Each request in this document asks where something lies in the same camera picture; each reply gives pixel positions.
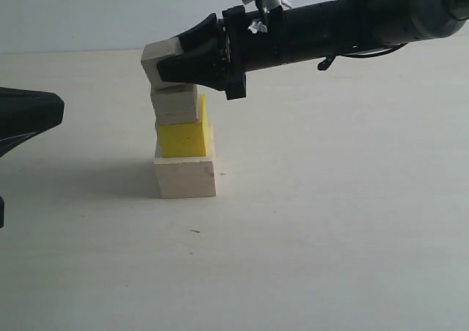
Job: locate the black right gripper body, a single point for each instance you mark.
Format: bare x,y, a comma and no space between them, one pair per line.
297,35

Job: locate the yellow cube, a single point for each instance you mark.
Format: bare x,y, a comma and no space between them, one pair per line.
186,139

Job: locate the large pale wooden cube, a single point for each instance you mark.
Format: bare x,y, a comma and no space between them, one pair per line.
186,177

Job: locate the small pale wooden cube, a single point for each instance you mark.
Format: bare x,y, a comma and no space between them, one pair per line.
155,52

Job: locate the medium pale wooden cube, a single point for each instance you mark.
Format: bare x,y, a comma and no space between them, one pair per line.
176,105

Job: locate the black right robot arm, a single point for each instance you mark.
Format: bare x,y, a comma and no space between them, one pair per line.
385,26

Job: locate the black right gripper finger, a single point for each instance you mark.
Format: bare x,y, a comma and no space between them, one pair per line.
199,34
203,66

